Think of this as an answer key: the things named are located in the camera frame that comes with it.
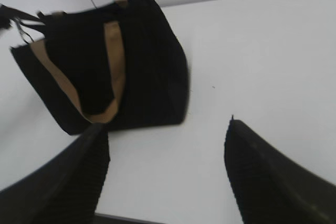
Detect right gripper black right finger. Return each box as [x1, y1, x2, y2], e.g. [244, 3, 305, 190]
[224, 119, 335, 223]

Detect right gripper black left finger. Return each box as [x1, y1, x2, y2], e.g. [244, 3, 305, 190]
[1, 124, 110, 223]

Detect black tote bag tan handles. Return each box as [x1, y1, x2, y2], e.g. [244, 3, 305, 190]
[1, 0, 190, 135]

